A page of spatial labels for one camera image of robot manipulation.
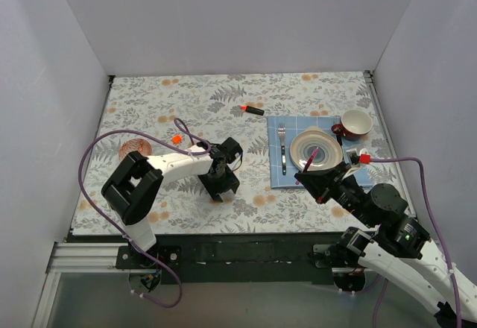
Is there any pink pen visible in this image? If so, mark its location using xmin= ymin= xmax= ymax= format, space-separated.
xmin=303 ymin=146 xmax=320 ymax=172

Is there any orange highlighter cap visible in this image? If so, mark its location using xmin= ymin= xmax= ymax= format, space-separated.
xmin=172 ymin=135 xmax=182 ymax=144

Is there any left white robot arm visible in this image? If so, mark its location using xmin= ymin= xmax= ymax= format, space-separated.
xmin=101 ymin=137 xmax=243 ymax=268

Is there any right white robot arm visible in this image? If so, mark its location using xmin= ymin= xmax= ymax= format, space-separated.
xmin=295 ymin=163 xmax=476 ymax=327

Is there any beige ceramic plate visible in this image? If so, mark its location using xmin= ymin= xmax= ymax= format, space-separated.
xmin=290 ymin=126 xmax=344 ymax=171

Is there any orange black highlighter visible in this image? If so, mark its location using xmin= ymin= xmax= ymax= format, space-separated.
xmin=240 ymin=105 xmax=265 ymax=116

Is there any silver fork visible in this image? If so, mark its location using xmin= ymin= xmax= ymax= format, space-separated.
xmin=277 ymin=123 xmax=287 ymax=175

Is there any blue checkered cloth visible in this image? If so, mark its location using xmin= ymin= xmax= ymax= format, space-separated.
xmin=267 ymin=116 xmax=364 ymax=189

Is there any red white cup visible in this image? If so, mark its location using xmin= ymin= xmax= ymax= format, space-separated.
xmin=331 ymin=109 xmax=373 ymax=141

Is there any orange patterned bowl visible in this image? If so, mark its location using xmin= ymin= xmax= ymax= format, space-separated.
xmin=119 ymin=139 xmax=152 ymax=161

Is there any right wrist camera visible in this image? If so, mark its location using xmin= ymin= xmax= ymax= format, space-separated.
xmin=346 ymin=148 xmax=371 ymax=167

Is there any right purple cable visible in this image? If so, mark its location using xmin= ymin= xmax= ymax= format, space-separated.
xmin=368 ymin=156 xmax=463 ymax=328

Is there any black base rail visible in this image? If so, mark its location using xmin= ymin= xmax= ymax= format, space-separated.
xmin=115 ymin=233 xmax=347 ymax=291

